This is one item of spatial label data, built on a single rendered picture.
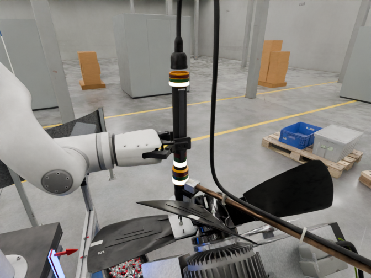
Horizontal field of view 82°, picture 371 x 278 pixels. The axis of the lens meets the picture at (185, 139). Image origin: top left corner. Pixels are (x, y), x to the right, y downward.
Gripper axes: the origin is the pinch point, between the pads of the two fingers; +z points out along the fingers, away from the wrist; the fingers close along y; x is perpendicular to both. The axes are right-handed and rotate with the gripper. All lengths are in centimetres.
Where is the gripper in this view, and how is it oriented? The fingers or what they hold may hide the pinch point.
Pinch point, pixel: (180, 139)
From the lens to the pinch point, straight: 52.4
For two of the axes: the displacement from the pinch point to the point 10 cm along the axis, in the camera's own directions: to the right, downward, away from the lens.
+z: 9.6, -1.4, 2.5
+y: 2.9, 4.1, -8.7
